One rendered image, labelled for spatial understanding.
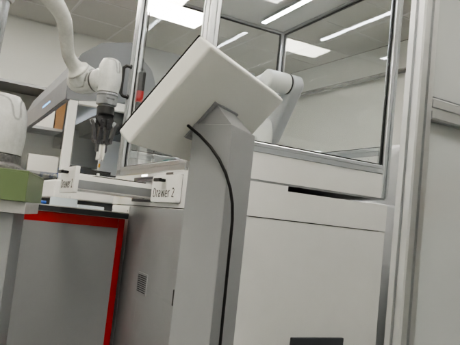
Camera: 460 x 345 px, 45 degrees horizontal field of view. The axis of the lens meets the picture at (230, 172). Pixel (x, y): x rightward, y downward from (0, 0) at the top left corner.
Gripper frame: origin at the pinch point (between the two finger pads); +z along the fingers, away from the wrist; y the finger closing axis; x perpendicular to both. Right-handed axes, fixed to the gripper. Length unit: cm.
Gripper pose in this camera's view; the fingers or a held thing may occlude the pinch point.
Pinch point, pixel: (100, 152)
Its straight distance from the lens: 247.2
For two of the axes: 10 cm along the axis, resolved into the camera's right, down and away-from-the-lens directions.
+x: -5.8, 0.1, 8.2
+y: 8.1, 1.3, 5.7
